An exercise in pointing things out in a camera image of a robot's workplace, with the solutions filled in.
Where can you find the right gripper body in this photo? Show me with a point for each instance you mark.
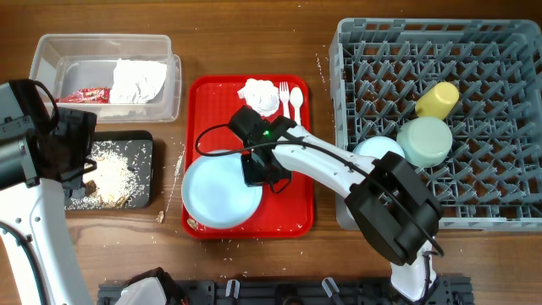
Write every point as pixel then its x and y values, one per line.
pixel 257 170

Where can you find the large light blue plate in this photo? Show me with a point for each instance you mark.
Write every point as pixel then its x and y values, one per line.
pixel 215 193

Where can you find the white tissue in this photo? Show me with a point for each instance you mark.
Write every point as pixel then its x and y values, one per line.
pixel 260 95

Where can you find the white plastic spoon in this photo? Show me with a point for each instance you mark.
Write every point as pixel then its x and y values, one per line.
pixel 296 100

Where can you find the white plastic fork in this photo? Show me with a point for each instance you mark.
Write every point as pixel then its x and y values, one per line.
pixel 284 97

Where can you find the small light blue saucer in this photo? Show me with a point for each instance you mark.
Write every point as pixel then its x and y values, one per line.
pixel 377 147

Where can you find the brown food scraps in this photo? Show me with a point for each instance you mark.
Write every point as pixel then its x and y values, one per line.
pixel 106 182

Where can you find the white paper napkin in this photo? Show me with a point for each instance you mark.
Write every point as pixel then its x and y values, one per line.
pixel 137 82

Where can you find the green bowl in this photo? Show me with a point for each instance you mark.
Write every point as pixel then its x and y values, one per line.
pixel 426 141

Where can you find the red snack wrapper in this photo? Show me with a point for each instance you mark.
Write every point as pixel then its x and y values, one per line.
pixel 87 95

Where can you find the yellow plastic cup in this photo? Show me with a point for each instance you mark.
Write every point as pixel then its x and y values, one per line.
pixel 438 101

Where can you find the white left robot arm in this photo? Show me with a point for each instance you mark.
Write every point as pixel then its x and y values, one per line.
pixel 44 155

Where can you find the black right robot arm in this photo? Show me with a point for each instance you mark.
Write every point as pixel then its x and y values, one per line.
pixel 395 211

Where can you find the black food waste tray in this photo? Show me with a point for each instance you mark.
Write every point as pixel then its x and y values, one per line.
pixel 123 169

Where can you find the clear plastic waste bin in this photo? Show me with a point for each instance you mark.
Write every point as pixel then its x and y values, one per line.
pixel 67 63

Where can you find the grey dishwasher rack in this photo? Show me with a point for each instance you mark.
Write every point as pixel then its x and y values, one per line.
pixel 491 178

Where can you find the spilled rice line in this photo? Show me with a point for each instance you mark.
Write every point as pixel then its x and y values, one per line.
pixel 177 175

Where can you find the peanut shell on tray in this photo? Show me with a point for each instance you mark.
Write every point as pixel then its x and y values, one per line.
pixel 192 223

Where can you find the peanut shell on table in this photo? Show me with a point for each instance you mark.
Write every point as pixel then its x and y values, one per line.
pixel 160 217

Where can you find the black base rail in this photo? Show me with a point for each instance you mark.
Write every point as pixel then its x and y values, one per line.
pixel 448 290

